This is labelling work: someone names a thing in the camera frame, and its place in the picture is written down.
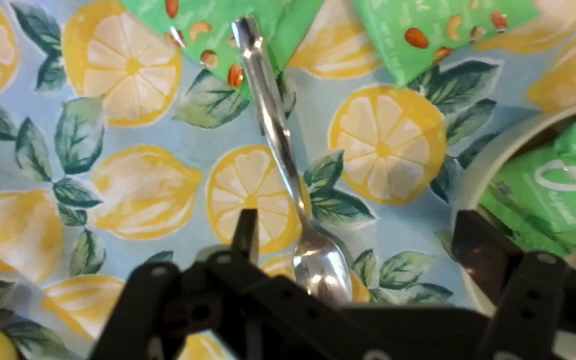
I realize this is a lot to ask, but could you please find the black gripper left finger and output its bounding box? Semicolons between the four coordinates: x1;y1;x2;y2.
90;209;371;360

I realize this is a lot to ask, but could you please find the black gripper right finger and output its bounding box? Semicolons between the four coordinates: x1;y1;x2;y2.
388;211;576;360

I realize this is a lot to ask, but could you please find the silver metal spoon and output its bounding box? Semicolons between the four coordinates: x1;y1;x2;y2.
228;17;357;308

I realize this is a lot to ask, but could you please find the lemon print tablecloth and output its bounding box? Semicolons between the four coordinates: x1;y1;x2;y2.
0;0;576;360

